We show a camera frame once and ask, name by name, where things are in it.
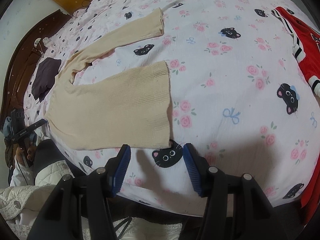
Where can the person's dark top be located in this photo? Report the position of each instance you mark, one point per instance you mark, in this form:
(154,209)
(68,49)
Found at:
(48,152)

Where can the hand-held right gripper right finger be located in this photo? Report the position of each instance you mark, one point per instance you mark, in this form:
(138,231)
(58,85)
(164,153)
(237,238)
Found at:
(192,173)

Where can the dark purple folded garment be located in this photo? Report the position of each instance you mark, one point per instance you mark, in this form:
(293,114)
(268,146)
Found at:
(46,77)

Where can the pink cat print duvet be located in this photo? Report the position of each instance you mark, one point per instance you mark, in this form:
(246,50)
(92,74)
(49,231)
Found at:
(225,80)

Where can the red striped garment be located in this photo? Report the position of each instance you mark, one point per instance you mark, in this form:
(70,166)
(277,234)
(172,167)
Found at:
(310,50)

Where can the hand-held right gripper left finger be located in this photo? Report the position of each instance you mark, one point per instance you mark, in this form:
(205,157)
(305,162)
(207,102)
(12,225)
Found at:
(122,171)

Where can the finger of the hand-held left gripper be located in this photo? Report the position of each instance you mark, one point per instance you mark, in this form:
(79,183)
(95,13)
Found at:
(40,124)

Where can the pile of clothes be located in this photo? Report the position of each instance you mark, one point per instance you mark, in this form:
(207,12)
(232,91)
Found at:
(7,127)

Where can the person's left hand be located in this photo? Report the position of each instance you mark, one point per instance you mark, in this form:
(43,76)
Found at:
(28,153)

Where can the wooden headboard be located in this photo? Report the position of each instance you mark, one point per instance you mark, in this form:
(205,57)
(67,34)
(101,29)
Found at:
(20,62)

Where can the beige knit sweater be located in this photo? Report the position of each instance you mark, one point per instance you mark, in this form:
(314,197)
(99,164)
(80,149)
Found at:
(112,105)

